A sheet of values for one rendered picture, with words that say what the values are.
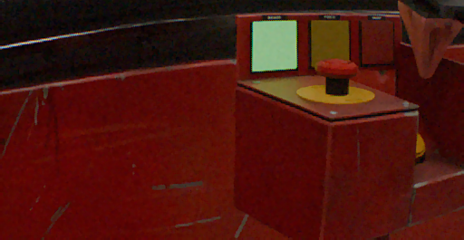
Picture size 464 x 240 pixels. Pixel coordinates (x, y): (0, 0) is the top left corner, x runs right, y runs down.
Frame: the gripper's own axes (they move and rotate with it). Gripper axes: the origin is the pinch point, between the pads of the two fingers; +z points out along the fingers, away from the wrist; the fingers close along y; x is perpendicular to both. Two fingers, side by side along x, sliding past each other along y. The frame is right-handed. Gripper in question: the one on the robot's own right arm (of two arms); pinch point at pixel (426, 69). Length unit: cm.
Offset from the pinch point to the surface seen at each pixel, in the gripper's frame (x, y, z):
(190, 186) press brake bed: 12.0, 22.4, 22.8
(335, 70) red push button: 11.0, 0.9, -0.3
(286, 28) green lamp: 10.0, 10.8, 0.1
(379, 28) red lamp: -1.4, 10.7, 0.4
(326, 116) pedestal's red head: 15.1, -4.3, 1.0
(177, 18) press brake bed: 12.9, 27.6, 5.3
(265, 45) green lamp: 12.2, 10.5, 1.5
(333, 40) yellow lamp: 4.8, 10.5, 1.4
